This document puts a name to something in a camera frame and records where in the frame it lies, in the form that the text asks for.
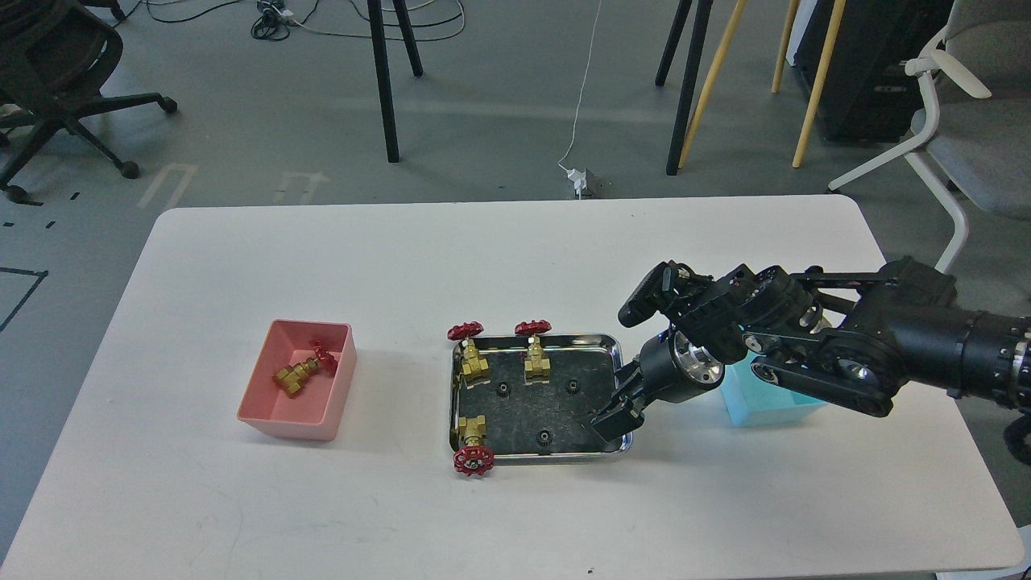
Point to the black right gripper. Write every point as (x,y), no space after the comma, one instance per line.
(668,368)

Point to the brass valve tray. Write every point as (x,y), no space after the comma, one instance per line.
(292,379)

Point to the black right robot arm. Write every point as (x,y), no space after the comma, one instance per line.
(849,339)

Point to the brass valve back right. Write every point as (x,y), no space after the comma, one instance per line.
(537,366)

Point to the brass valve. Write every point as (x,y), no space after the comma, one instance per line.
(537,366)
(474,368)
(473,456)

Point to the blue plastic box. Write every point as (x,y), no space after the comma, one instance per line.
(751,402)

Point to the brass valve back left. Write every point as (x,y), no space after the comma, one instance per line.
(474,368)

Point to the brass valve front left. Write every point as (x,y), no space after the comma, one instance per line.
(473,456)

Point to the pink plastic box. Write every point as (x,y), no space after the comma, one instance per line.
(316,413)

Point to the shiny metal tray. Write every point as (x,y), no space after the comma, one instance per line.
(513,423)

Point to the black tripod leg right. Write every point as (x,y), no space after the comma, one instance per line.
(689,80)

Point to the black tripod leg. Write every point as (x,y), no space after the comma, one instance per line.
(381,59)
(689,80)

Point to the black cabinet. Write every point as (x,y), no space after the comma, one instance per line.
(867,96)

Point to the wooden easel leg left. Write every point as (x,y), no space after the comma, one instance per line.
(711,80)

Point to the wooden easel leg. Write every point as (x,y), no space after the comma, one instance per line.
(828,46)
(711,80)

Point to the white grey office chair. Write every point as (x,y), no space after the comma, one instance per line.
(973,127)

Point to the wooden easel leg right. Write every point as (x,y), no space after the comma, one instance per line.
(828,46)

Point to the black tripod leg left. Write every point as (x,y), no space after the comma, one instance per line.
(381,59)

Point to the black office chair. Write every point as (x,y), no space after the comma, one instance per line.
(56,57)

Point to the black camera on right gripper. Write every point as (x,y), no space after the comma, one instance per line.
(654,293)

